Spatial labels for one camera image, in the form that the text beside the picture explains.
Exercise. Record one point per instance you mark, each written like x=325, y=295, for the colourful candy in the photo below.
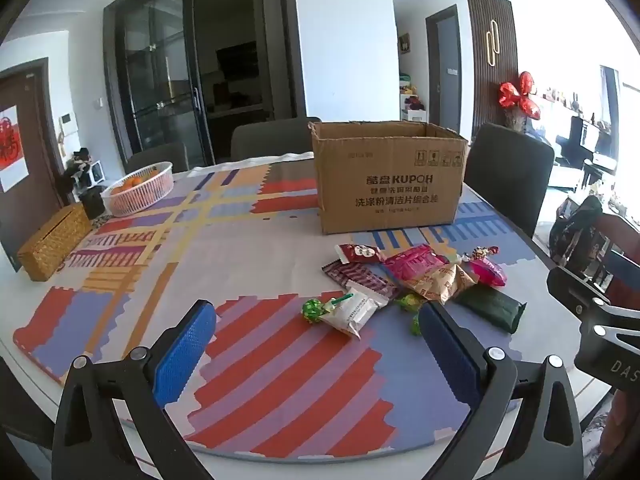
x=480, y=252

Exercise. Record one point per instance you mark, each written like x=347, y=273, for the small white appliance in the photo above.
x=96, y=171

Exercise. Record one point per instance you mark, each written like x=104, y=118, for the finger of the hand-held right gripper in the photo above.
x=622, y=267
x=575, y=285

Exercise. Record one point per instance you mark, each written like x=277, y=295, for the small red snack packet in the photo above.
x=357, y=253

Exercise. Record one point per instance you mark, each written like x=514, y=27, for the white snack packet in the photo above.
x=350, y=312

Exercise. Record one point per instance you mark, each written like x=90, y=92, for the small picture frame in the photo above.
x=404, y=43

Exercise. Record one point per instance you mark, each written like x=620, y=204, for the dark interior door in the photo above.
x=445, y=65

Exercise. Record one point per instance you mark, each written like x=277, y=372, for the wall intercom panel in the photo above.
x=68, y=124

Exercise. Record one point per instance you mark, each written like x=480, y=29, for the red and white door poster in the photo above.
x=12, y=150

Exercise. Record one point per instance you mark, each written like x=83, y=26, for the tan snack packet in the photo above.
x=442, y=285

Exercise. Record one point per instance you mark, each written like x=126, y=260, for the shelf of toys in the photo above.
x=412, y=100

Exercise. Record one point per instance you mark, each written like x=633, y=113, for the black glass sliding door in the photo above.
x=160, y=75

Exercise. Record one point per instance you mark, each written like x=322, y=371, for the green candy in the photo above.
x=410, y=302

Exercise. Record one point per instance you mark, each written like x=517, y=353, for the pile of oranges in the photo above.
x=132, y=182

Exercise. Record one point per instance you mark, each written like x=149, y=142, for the black plush toy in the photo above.
x=77, y=167

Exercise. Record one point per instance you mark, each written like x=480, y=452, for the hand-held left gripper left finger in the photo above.
x=185, y=355

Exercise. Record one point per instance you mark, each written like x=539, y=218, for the red foil balloons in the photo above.
x=515, y=92

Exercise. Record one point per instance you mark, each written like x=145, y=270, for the maroon striped snack packet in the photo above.
x=357, y=280

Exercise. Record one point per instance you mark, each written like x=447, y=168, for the gold wall ornament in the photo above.
x=492, y=42

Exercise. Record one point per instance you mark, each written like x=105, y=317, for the person's right forearm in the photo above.
x=622, y=425

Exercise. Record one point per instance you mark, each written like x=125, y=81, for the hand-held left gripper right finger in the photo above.
x=450, y=355

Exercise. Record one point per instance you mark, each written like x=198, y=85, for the black bin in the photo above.
x=92, y=203

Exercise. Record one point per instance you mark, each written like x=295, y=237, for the green lollipop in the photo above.
x=312, y=310

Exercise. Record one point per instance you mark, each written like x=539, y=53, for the brown wooden door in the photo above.
x=35, y=160

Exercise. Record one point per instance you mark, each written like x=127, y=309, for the brown cardboard box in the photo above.
x=390, y=185

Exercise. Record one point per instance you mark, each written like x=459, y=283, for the dark green snack packet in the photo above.
x=492, y=308

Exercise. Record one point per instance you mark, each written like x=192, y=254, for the white fruit basket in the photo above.
x=140, y=197

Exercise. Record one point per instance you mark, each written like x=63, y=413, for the pink snack packet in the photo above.
x=415, y=262

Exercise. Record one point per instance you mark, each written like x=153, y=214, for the magenta candy packet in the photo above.
x=487, y=271

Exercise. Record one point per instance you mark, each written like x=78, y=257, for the dark grey dining chair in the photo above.
x=505, y=175
x=270, y=137
x=155, y=157

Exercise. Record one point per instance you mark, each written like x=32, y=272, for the dark green bag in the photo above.
x=575, y=232

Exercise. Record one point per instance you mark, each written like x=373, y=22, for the wicker tissue box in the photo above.
x=52, y=242

